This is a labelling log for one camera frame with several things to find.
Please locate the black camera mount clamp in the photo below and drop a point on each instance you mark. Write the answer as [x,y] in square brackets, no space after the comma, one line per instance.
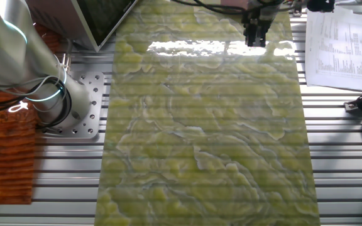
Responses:
[361,103]

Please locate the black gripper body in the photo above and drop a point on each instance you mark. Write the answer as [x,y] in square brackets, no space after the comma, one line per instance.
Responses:
[259,12]

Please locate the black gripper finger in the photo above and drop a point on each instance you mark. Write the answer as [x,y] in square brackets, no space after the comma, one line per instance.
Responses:
[251,33]
[262,34]

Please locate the orange wood pattern mat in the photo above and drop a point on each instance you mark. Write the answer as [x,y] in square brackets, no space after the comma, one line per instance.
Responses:
[5,157]

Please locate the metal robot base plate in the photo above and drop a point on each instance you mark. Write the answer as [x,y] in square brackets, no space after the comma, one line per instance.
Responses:
[94,94]

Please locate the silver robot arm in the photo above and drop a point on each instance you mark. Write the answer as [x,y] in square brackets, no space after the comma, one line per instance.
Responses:
[17,50]

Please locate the green marble pattern mat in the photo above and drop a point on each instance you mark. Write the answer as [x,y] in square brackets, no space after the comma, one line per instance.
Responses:
[200,125]

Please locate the printed white paper sheet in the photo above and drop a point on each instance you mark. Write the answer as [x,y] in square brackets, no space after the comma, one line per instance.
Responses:
[338,47]

